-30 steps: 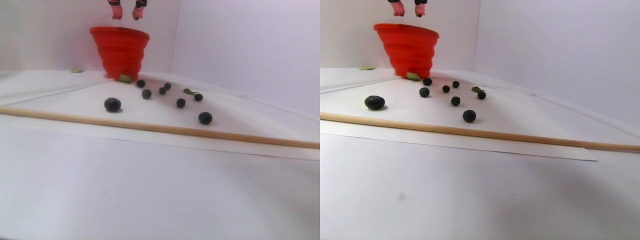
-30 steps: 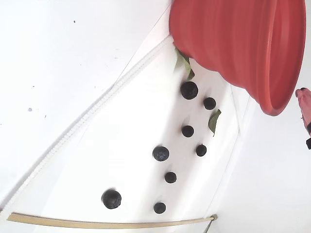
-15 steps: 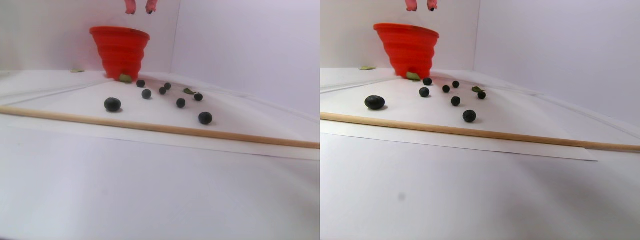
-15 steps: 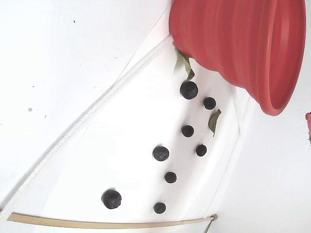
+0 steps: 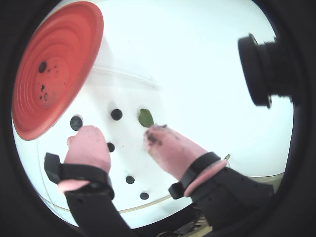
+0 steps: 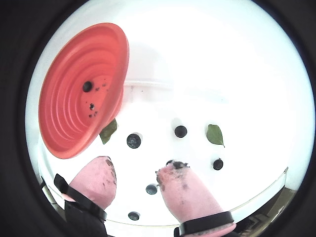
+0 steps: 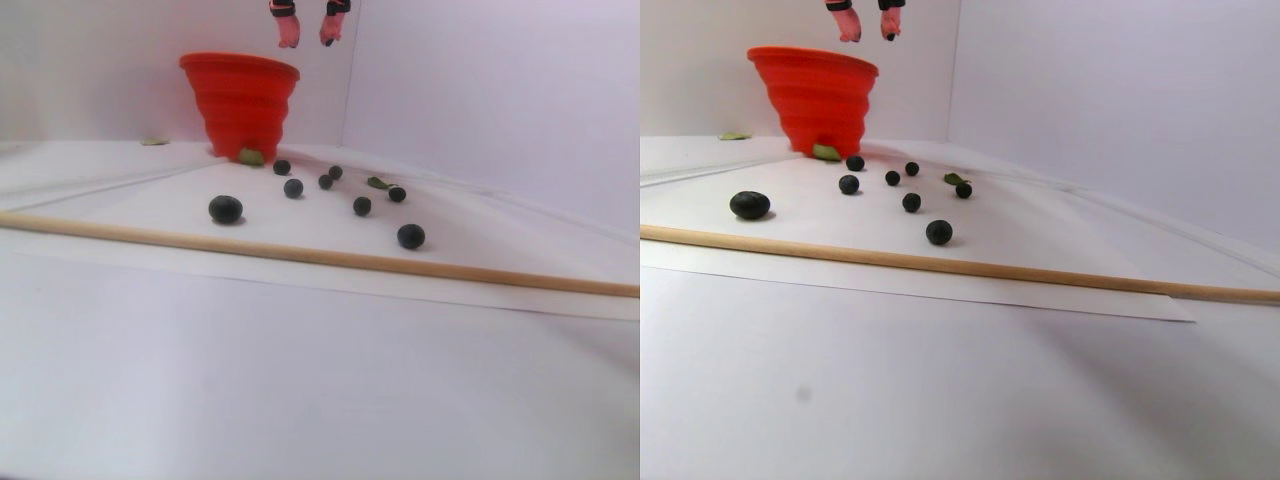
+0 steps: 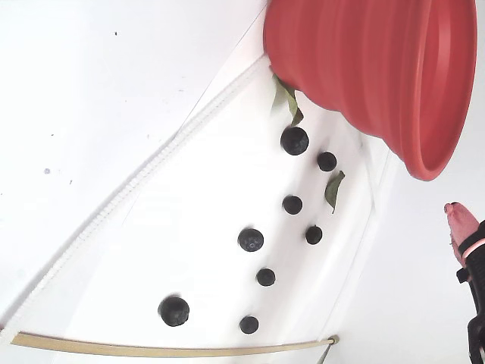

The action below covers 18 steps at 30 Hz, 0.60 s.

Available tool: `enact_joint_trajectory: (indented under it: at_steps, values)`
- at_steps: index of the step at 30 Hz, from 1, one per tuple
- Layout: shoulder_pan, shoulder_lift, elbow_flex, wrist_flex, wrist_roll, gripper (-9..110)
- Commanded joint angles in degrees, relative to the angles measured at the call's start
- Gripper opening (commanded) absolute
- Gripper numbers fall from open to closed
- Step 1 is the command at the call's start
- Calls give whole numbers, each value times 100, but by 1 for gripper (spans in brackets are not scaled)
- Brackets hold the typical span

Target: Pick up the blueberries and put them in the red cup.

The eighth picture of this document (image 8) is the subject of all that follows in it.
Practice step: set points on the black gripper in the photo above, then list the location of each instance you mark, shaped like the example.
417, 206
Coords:
477, 250

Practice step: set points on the small dark blueberry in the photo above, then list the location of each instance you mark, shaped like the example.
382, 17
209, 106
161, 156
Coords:
326, 161
249, 324
265, 277
292, 204

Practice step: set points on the red collapsible silicone cup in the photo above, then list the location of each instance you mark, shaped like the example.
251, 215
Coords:
360, 76

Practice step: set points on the flat pointed green leaf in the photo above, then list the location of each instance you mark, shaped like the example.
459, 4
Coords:
333, 189

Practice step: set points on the small blueberry with stem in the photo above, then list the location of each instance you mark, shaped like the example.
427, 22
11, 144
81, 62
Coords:
313, 234

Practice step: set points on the large dark blueberry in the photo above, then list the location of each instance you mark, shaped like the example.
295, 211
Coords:
294, 140
173, 311

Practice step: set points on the medium dark blueberry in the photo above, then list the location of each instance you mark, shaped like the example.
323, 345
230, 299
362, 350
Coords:
250, 239

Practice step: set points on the white sheet mat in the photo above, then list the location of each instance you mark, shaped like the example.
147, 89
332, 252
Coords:
212, 273

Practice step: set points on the thin wooden strip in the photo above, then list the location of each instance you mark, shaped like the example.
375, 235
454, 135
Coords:
113, 349

